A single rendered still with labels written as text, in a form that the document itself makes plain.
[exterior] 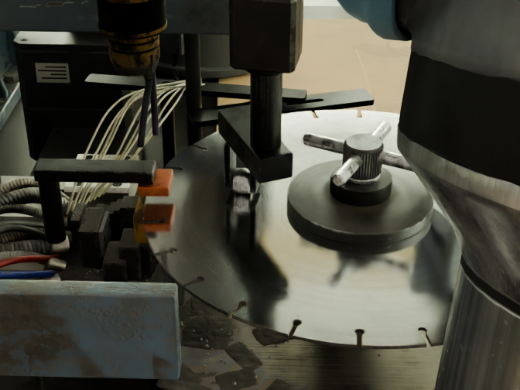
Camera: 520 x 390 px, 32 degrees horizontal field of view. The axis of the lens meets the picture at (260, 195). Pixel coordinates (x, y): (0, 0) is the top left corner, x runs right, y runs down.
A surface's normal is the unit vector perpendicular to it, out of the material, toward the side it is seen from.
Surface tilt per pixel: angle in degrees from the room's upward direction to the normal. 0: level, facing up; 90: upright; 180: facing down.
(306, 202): 5
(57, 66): 90
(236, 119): 0
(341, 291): 0
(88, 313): 90
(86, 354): 90
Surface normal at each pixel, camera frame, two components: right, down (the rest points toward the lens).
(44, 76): -0.03, 0.52
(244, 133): 0.00, -0.85
